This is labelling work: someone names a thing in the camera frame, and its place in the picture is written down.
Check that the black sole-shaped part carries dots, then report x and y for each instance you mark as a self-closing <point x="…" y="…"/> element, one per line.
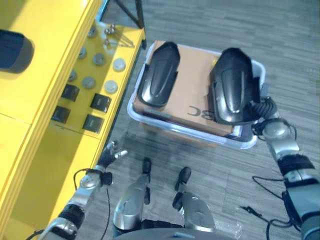
<point x="13" y="51"/>
<point x="231" y="87"/>
<point x="158" y="77"/>

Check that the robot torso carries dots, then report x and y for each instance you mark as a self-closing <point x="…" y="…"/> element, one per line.
<point x="162" y="231"/>

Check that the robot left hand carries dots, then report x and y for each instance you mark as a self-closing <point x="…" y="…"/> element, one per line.
<point x="108" y="157"/>

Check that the black square block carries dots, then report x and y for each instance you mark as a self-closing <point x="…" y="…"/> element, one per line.
<point x="61" y="114"/>
<point x="93" y="123"/>
<point x="70" y="92"/>
<point x="101" y="102"/>

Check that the yellow metal shelf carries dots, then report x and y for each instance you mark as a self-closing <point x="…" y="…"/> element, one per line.
<point x="45" y="155"/>

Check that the robot left leg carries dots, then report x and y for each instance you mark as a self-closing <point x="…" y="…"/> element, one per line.
<point x="131" y="200"/>

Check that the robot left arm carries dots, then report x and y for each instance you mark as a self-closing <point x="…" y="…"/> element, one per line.
<point x="80" y="195"/>

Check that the black tripod leg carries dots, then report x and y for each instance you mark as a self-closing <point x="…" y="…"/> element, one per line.
<point x="138" y="15"/>

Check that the brown cardboard box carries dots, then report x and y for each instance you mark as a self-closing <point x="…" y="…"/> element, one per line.
<point x="192" y="87"/>

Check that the small metal fitting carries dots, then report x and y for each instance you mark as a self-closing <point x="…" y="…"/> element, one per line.
<point x="110" y="29"/>

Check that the clear plastic box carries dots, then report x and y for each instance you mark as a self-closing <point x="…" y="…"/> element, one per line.
<point x="246" y="144"/>

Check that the round silver disc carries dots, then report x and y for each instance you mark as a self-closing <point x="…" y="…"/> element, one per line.
<point x="99" y="59"/>
<point x="110" y="86"/>
<point x="119" y="65"/>
<point x="88" y="82"/>
<point x="82" y="53"/>
<point x="72" y="75"/>

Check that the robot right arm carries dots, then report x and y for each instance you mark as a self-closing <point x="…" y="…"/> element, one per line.
<point x="287" y="150"/>

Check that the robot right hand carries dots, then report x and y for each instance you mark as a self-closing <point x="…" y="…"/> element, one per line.
<point x="263" y="108"/>

